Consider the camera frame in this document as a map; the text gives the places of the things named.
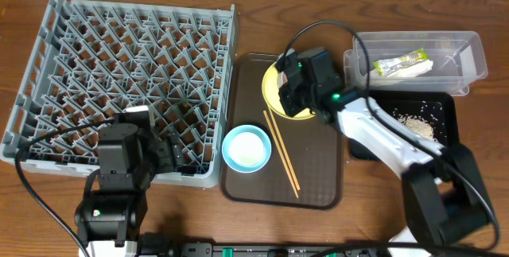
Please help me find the white bowl with rice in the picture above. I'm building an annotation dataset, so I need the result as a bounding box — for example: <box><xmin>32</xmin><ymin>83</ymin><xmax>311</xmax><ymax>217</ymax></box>
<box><xmin>277</xmin><ymin>72</ymin><xmax>288</xmax><ymax>88</ymax></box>

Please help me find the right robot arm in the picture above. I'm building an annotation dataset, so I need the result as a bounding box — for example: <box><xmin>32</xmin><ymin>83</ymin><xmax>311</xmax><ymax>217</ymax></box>
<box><xmin>275</xmin><ymin>48</ymin><xmax>499</xmax><ymax>246</ymax></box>

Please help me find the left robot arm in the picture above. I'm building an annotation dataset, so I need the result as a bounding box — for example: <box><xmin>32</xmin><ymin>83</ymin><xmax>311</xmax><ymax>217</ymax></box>
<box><xmin>75</xmin><ymin>107</ymin><xmax>185</xmax><ymax>256</ymax></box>

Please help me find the black waste tray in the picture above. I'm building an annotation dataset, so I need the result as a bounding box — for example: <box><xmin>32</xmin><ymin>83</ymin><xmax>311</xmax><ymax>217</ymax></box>
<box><xmin>370</xmin><ymin>91</ymin><xmax>459</xmax><ymax>146</ymax></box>

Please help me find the yellow plate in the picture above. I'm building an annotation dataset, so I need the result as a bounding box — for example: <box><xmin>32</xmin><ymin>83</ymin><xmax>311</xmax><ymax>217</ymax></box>
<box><xmin>262</xmin><ymin>63</ymin><xmax>314</xmax><ymax>120</ymax></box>

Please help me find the wooden chopstick right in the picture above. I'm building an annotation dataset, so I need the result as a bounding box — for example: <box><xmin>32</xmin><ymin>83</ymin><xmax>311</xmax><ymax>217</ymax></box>
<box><xmin>269</xmin><ymin>108</ymin><xmax>301</xmax><ymax>192</ymax></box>

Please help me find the wooden chopstick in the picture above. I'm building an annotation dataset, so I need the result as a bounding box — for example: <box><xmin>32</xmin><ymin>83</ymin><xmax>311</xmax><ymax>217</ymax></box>
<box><xmin>269</xmin><ymin>108</ymin><xmax>301</xmax><ymax>192</ymax></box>
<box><xmin>263</xmin><ymin>110</ymin><xmax>299</xmax><ymax>199</ymax></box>

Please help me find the wooden chopstick left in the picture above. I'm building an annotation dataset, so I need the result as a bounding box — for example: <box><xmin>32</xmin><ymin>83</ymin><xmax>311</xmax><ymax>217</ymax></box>
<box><xmin>263</xmin><ymin>110</ymin><xmax>299</xmax><ymax>199</ymax></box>

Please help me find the blue bowl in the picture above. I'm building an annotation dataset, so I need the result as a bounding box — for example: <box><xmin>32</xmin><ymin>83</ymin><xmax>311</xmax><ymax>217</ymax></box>
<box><xmin>222</xmin><ymin>124</ymin><xmax>272</xmax><ymax>173</ymax></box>

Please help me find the white paper cup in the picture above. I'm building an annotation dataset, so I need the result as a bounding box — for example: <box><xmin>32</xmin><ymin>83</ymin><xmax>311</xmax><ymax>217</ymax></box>
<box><xmin>228</xmin><ymin>132</ymin><xmax>264</xmax><ymax>166</ymax></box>

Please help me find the brown serving tray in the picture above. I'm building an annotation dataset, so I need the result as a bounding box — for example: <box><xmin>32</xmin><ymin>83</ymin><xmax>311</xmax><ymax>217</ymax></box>
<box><xmin>220</xmin><ymin>53</ymin><xmax>344</xmax><ymax>210</ymax></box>

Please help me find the green snack wrapper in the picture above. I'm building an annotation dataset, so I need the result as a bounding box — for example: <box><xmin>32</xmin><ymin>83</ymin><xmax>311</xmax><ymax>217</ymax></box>
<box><xmin>373</xmin><ymin>49</ymin><xmax>429</xmax><ymax>77</ymax></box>

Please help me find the spilled rice pile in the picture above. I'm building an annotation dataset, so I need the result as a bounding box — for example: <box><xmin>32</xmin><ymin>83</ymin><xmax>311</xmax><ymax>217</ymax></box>
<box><xmin>392</xmin><ymin>101</ymin><xmax>442</xmax><ymax>142</ymax></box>

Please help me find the grey plastic dish rack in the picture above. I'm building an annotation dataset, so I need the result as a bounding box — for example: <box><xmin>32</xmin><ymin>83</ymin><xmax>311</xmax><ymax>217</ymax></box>
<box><xmin>1</xmin><ymin>0</ymin><xmax>239</xmax><ymax>188</ymax></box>

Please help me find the clear plastic bin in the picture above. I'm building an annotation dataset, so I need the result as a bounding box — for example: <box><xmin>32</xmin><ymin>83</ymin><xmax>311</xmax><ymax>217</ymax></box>
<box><xmin>344</xmin><ymin>31</ymin><xmax>488</xmax><ymax>95</ymax></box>

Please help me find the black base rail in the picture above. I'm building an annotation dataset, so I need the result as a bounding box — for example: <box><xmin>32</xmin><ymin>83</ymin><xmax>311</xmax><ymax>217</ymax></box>
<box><xmin>136</xmin><ymin>232</ymin><xmax>391</xmax><ymax>257</ymax></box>

